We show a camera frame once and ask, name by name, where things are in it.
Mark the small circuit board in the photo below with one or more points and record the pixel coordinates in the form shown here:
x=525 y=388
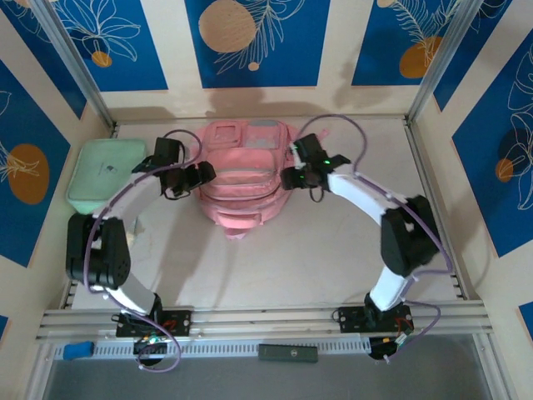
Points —
x=150 y=342
x=395 y=342

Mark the pink backpack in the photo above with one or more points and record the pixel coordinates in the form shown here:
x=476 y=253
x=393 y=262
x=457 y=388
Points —
x=245 y=187

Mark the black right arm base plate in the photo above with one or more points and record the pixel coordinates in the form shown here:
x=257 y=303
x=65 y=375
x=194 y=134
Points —
x=352 y=318

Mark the mint green zip case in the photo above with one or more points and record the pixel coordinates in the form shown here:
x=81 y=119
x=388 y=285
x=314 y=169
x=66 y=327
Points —
x=100 y=166

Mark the aluminium corner post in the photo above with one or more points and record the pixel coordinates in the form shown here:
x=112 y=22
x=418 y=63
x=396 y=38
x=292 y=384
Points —
x=75 y=62
x=441 y=62

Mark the small blue block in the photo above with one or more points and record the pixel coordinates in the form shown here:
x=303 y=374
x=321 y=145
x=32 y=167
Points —
x=78 y=350

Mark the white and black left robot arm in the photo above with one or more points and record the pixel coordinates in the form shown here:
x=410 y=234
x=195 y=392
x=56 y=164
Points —
x=129 y=192

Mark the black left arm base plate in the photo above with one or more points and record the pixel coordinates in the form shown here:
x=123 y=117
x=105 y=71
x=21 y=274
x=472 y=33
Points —
x=181 y=323

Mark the aluminium front rail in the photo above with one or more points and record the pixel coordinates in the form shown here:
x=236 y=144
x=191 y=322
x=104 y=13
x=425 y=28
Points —
x=266 y=316

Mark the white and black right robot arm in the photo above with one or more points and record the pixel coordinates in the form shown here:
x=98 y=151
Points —
x=358 y=192

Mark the dark green flat box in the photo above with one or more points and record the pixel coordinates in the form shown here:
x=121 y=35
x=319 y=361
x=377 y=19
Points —
x=287 y=353

